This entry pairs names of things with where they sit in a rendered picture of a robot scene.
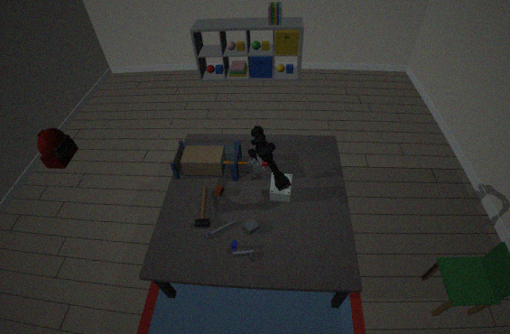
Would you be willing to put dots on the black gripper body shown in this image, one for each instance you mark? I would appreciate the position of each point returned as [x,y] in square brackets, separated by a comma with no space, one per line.
[253,152]

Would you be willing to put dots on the grey crank handle with red grip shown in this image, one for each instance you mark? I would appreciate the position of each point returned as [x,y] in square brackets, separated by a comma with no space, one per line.
[264,164]

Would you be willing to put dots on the hammer with yellow handle and black head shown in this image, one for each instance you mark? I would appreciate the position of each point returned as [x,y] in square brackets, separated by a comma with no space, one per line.
[203,222]

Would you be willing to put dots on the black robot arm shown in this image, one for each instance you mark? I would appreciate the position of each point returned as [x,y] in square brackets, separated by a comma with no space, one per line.
[265,153]

